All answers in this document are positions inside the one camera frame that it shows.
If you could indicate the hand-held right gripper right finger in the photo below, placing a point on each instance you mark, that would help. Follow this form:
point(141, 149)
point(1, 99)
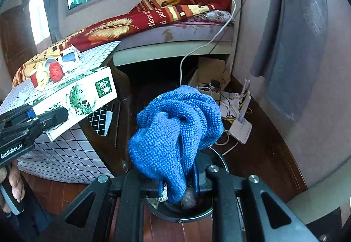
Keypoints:
point(219, 203)

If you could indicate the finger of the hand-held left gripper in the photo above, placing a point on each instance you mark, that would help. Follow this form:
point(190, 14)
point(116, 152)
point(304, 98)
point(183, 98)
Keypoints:
point(54, 117)
point(16, 113)

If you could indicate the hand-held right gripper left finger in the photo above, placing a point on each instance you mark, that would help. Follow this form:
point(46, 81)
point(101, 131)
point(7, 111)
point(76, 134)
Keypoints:
point(132, 203)

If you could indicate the black trash bin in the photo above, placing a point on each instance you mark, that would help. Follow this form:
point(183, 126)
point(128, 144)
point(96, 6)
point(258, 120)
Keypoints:
point(192, 215)

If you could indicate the green and white milk carton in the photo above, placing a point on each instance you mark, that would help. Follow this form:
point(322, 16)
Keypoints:
point(82, 94)

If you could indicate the red paper cup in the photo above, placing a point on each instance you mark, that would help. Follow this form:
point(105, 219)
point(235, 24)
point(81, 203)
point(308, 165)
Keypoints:
point(34, 79)

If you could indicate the white red and blue carton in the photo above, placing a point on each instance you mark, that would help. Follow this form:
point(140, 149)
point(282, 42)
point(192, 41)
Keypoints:
point(71, 50)

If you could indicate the blue knitted cloth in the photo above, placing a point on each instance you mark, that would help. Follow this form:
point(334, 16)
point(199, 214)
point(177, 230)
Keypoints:
point(170, 126)

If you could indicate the person's left hand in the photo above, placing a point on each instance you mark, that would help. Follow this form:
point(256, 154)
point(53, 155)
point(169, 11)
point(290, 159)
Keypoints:
point(13, 177)

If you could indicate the white crumpled tissue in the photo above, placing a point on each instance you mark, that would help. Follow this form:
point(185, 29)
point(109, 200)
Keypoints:
point(70, 67)
point(23, 97)

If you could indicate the crumpled clear plastic wrap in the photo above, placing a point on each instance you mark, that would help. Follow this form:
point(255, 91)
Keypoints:
point(189, 199)

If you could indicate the white checked tablecloth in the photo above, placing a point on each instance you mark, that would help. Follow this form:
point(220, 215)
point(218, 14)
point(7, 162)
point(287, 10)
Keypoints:
point(68, 154)

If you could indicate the yellow wrapper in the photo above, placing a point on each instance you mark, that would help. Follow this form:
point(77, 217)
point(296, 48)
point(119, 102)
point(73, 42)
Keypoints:
point(43, 75)

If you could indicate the red crumpled ball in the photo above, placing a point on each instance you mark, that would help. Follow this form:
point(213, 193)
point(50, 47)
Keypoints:
point(55, 72)

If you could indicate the blue and white paper cup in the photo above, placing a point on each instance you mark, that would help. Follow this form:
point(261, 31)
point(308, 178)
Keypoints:
point(70, 59)

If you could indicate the dark wooden cabinet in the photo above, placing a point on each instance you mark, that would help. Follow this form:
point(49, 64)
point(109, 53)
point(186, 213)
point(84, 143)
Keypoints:
point(122, 132)

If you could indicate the flat white modem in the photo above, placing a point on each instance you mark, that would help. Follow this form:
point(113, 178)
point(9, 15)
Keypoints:
point(241, 129)

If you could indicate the small bright window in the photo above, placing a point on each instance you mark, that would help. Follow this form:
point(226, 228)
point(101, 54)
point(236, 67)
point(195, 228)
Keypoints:
point(38, 17)

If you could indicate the white router with antennas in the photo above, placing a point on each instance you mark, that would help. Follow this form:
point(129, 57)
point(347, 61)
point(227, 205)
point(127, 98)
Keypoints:
point(230, 105)

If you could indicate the cream cabinet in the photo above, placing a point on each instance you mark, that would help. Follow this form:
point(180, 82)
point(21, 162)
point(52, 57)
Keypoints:
point(323, 200)

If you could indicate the bed with red blanket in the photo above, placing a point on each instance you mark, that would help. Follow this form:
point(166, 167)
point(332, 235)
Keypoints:
point(115, 28)

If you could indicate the black power adapter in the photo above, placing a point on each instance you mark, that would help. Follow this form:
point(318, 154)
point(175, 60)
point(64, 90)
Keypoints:
point(216, 83)

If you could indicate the cardboard box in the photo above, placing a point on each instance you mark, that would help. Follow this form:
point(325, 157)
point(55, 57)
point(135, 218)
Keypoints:
point(208, 69)

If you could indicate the bed with red headboard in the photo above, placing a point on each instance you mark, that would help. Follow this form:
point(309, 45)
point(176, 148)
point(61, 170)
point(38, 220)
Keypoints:
point(178, 36)

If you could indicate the long grey curtain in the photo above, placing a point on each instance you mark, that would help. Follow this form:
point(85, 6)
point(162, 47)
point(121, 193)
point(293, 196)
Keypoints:
point(290, 39)

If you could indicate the floral purple pillow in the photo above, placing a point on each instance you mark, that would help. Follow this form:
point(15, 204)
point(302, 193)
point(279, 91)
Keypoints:
point(219, 16)

